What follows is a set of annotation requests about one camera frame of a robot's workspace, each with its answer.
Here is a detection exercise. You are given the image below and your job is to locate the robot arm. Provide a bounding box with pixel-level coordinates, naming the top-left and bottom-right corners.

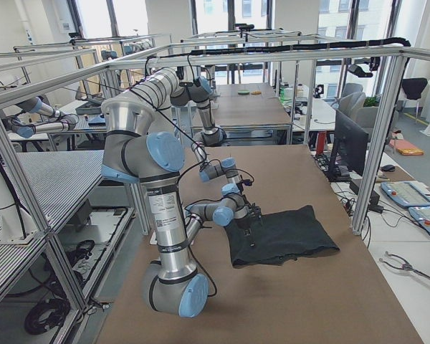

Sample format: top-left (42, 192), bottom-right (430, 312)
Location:
top-left (101, 90), bottom-right (259, 317)
top-left (169, 68), bottom-right (241, 185)

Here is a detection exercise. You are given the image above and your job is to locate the overhead aluminium frame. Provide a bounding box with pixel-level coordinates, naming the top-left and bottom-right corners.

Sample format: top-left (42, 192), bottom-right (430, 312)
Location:
top-left (0, 35), bottom-right (430, 115)

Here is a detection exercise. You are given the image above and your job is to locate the black Huawei monitor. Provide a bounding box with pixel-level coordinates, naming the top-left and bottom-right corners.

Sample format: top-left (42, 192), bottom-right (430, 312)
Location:
top-left (326, 110), bottom-right (369, 182)

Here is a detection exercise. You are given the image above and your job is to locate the grey office chair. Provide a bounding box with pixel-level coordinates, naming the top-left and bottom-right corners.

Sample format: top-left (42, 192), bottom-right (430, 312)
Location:
top-left (331, 83), bottom-right (380, 120)

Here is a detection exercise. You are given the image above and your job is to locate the black t-shirt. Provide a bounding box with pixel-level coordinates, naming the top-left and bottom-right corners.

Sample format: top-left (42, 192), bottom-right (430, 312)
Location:
top-left (224, 205), bottom-right (340, 267)

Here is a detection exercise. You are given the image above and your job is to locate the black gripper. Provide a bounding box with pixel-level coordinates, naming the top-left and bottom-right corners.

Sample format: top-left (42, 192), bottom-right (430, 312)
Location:
top-left (244, 204), bottom-right (262, 224)

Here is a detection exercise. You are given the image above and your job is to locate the black cable coil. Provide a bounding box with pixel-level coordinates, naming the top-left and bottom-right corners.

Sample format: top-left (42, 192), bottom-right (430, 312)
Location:
top-left (24, 297), bottom-right (72, 336)

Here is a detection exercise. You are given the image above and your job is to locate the metal rod tool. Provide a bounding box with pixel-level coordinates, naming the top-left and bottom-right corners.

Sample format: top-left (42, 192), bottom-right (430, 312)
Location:
top-left (378, 251), bottom-right (430, 281)

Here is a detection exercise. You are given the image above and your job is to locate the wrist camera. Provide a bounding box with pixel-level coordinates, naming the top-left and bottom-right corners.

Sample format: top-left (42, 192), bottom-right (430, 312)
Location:
top-left (237, 178), bottom-right (254, 188)

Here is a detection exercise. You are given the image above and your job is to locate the aluminium frame post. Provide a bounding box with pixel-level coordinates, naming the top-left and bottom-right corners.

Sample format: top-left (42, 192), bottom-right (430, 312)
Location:
top-left (350, 54), bottom-right (407, 236)

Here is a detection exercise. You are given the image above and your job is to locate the striped metal table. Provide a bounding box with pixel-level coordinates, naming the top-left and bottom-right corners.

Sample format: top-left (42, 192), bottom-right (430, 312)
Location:
top-left (0, 149), bottom-right (108, 248)

